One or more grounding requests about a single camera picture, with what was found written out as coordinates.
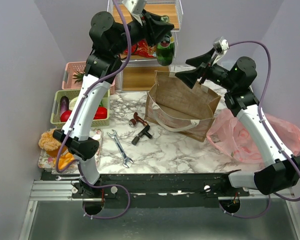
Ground red snack packet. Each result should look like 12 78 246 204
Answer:
131 39 157 58

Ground brown paper grocery bag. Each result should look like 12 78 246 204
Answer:
145 71 221 142

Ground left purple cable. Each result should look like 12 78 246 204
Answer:
54 0 132 220

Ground orange bread toy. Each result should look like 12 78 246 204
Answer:
38 128 61 158

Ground green lettuce toy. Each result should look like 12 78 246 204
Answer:
68 97 105 111

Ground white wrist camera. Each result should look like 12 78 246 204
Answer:
212 36 230 65
122 0 147 26

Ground pink plastic basket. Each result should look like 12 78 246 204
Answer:
61 61 116 95

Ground black T-handle tool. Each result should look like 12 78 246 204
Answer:
131 125 153 146

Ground green plastic basket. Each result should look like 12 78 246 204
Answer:
50 89 110 129

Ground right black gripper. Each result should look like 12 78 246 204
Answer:
175 47 236 91

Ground pink plastic bag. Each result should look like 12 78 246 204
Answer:
206 108 300 164

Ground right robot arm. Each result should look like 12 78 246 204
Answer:
175 49 300 196

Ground silver open-end wrench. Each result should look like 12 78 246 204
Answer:
107 129 134 169

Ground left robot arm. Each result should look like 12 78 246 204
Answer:
53 10 175 198

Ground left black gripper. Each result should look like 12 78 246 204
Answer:
109 7 173 56

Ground red tomato toy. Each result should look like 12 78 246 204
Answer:
60 110 72 122

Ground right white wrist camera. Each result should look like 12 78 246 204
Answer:
212 36 230 65

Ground toy pineapple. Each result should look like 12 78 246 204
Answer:
73 71 85 84

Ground red bell pepper toy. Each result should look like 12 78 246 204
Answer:
93 106 108 120

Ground floral tray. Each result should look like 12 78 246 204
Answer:
38 128 103 174

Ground purple eggplant toy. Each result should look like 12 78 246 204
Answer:
59 96 70 116

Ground white wire wooden shelf rack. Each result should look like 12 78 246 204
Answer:
115 0 184 92

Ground small silver wrench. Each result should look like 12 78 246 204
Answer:
55 175 80 181

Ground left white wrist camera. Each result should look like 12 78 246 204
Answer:
122 0 147 26

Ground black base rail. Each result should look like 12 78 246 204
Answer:
31 172 258 213

